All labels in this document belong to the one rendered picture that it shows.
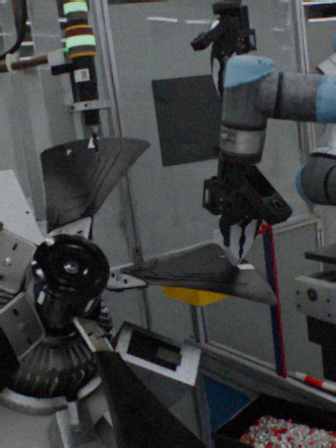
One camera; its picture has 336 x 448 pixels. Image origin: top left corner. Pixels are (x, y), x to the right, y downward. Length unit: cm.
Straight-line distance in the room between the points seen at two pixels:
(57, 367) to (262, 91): 55
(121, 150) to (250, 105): 29
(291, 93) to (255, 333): 138
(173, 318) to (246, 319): 33
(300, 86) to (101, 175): 38
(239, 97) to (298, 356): 160
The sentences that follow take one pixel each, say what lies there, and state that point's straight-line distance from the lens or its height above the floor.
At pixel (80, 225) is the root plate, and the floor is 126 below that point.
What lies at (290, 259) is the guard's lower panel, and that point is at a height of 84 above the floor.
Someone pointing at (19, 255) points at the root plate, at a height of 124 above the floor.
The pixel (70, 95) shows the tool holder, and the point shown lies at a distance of 90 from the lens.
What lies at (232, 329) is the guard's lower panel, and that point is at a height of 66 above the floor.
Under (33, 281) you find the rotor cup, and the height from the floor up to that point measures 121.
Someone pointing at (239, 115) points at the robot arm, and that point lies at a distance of 89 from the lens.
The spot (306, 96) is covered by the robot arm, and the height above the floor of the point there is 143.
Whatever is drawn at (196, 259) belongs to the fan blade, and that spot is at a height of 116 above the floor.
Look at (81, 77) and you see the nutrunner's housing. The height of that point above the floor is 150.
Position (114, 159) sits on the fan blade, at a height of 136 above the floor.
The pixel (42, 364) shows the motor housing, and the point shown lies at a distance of 92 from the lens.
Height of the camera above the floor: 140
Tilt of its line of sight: 10 degrees down
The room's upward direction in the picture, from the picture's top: 8 degrees counter-clockwise
